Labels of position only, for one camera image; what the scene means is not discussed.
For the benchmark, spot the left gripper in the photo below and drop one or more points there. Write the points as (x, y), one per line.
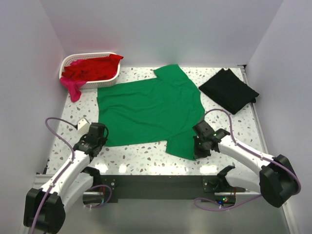
(103, 140)

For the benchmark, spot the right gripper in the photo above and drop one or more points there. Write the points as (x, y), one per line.
(198, 154)

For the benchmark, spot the green t-shirt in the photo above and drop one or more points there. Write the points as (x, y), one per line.
(164, 108)

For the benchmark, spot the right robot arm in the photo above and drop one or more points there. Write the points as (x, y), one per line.
(273, 177)

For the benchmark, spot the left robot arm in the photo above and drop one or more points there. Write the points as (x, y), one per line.
(46, 207)

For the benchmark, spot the folded black t-shirt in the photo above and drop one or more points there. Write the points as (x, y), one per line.
(228, 91)

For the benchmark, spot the pink t-shirt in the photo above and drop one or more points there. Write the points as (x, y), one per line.
(72, 81)

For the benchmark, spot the red t-shirt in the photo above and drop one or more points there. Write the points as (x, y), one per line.
(92, 69)

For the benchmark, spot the white perforated laundry basket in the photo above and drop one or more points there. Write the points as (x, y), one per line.
(91, 84)

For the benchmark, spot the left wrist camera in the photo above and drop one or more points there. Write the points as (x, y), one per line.
(83, 126)

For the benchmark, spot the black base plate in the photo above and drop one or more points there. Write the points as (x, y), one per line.
(172, 187)

